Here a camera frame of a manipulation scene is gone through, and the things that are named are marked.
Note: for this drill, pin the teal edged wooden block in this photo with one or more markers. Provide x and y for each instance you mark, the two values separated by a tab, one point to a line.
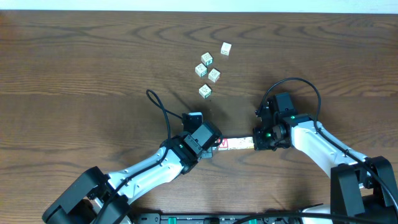
201	70

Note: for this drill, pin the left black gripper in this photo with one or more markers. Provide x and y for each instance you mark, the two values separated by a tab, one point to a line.
208	152

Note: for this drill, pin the plain wooden block centre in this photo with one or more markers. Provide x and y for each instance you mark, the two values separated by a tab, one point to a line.
214	75

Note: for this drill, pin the plain wooden block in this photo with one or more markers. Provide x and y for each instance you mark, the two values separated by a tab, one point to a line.
214	75
225	48

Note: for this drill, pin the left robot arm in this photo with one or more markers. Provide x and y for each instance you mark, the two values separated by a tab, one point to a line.
95	197

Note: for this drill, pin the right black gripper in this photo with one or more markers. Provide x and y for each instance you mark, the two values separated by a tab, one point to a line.
259	144

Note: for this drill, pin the red letter block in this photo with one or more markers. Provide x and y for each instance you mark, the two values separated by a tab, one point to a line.
223	145

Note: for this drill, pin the wooden block row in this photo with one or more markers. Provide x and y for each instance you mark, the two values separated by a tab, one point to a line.
242	143

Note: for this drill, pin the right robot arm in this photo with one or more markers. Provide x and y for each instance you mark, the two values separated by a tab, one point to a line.
362	189

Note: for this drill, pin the green edged wooden block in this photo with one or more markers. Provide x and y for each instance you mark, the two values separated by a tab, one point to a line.
207	59

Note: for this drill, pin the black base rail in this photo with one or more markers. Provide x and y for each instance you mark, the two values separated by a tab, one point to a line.
157	218

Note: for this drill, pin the far plain wooden block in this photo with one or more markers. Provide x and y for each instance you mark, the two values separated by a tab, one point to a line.
225	48

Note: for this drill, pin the yellow edged wooden block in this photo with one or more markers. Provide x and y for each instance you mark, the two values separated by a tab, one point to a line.
205	91

